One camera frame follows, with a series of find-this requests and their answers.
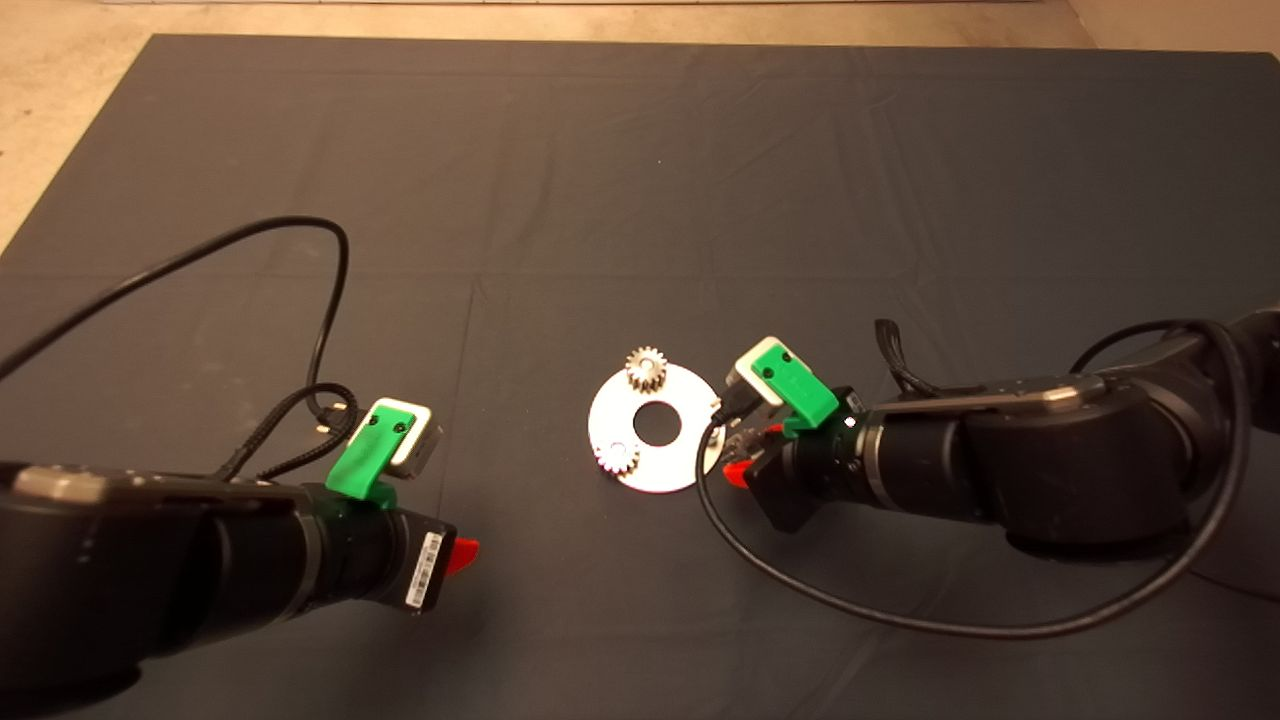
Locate dark grey table cloth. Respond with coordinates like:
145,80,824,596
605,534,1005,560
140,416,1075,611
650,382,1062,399
0,35,1280,720

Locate black right camera cable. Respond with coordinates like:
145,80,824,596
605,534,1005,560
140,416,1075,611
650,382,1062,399
695,320,1251,641

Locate wrist camera green mount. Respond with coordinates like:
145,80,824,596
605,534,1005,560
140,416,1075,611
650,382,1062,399
720,337,841,441
325,397,444,506

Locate right wrist camera green mount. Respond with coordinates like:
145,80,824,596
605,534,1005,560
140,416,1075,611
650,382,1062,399
720,337,841,441

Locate black left camera cable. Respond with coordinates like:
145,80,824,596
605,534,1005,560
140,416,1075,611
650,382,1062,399
0,215,351,431

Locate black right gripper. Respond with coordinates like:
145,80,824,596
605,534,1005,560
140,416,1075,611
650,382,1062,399
722,405,873,533

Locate left wrist camera green mount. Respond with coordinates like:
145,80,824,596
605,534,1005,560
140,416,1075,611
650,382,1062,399
325,397,444,506

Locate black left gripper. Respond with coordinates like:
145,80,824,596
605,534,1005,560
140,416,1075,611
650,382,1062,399
318,495,481,613

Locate thin black braided cable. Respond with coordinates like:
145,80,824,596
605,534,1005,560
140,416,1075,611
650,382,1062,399
213,382,359,481

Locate black camera cable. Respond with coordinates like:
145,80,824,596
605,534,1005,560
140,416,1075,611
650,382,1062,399
695,320,1251,641
0,215,351,431

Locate round metal carrier plate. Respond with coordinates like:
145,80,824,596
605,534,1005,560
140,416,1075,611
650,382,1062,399
588,362,723,494

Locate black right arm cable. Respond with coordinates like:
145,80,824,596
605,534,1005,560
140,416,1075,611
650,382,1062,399
1185,565,1280,601

